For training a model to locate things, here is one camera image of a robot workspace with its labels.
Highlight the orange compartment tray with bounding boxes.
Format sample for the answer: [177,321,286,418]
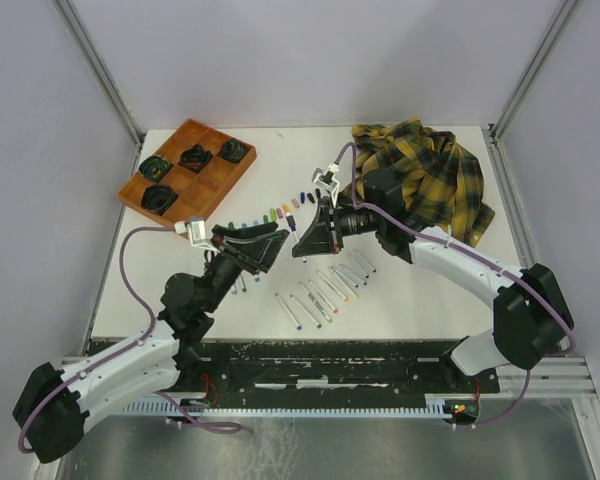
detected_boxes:
[118,119,257,227]

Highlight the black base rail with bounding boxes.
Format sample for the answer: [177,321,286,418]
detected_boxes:
[171,340,500,408]

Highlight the dark green cable coil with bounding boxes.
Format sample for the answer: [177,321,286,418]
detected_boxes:
[216,138,248,164]

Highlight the green black cable coil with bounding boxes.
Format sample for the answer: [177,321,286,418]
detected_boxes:
[138,154,175,182]

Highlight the yellow plaid shirt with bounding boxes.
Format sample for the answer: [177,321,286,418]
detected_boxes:
[351,118,495,247]

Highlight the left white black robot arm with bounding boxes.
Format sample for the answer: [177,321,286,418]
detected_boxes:
[12,217,289,463]

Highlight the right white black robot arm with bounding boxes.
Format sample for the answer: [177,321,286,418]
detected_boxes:
[292,164,575,391]

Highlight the black cable coil centre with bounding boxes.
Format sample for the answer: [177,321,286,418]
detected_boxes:
[179,143,214,174]

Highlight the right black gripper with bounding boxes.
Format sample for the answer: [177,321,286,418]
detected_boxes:
[293,196,383,256]

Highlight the black cable coil front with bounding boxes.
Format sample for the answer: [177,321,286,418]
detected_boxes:
[140,183,179,215]

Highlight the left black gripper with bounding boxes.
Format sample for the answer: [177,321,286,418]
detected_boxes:
[202,221,289,312]

